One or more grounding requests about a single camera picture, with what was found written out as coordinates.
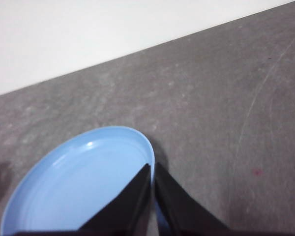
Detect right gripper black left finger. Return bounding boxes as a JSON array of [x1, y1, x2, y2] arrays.
[[14, 163, 151, 236]]

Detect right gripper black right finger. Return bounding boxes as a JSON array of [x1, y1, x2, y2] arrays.
[[154, 162, 235, 236]]

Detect blue plate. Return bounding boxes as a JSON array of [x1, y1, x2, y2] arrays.
[[0, 125, 172, 236]]

